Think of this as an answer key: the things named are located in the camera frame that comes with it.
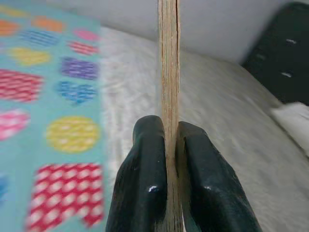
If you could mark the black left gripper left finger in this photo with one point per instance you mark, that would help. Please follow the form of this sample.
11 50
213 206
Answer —
142 181

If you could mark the black tufted headboard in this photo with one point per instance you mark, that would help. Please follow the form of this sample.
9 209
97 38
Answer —
277 60

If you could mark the yellow-edged children's board book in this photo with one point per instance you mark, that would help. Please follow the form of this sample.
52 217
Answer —
170 72

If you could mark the teal blanket with coloured hearts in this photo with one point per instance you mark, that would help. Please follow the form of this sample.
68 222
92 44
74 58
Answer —
48 108

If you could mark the grey quilted mattress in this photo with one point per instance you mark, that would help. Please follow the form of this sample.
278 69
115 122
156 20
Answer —
217 96

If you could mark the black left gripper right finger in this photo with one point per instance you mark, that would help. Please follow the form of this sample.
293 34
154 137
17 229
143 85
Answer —
212 193

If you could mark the white pillow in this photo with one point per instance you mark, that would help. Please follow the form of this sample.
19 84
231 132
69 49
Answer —
294 123

